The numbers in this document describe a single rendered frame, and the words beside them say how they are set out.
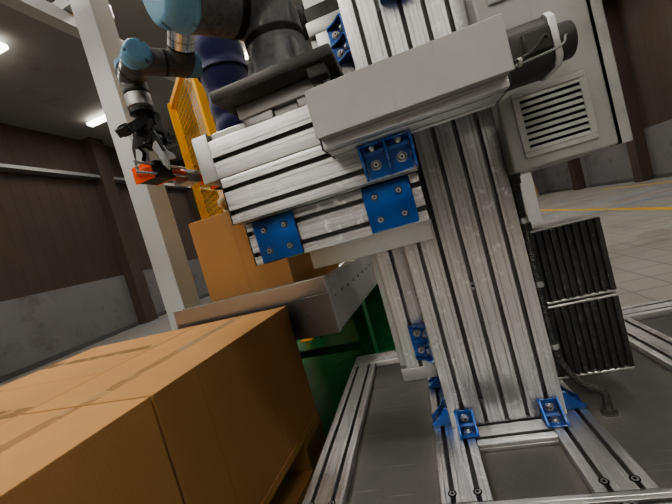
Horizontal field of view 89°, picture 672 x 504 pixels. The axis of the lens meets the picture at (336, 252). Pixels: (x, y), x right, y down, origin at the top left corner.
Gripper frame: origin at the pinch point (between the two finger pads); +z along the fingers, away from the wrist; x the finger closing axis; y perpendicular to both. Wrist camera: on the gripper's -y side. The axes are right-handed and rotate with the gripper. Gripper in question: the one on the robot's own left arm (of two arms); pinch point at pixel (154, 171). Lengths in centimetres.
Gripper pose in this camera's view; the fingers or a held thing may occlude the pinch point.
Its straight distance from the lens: 122.1
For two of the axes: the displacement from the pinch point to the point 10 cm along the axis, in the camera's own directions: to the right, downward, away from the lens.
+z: 2.7, 9.6, 0.6
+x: -9.2, 2.3, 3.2
